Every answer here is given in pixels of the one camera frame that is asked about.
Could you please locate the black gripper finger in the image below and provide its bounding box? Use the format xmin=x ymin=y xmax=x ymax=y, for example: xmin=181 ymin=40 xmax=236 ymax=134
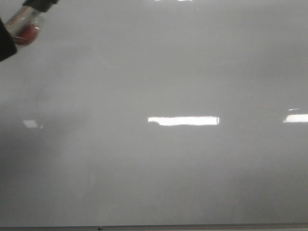
xmin=0 ymin=20 xmax=17 ymax=62
xmin=23 ymin=0 xmax=59 ymax=13

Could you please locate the white black whiteboard marker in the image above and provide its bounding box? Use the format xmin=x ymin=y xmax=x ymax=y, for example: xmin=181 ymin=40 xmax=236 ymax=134
xmin=4 ymin=5 xmax=36 ymax=36

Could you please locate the clear tape with red disc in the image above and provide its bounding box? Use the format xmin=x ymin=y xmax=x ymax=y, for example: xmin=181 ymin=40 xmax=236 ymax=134
xmin=13 ymin=15 xmax=45 ymax=50

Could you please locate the white whiteboard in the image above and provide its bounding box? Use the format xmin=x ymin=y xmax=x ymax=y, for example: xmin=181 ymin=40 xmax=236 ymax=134
xmin=0 ymin=0 xmax=308 ymax=227

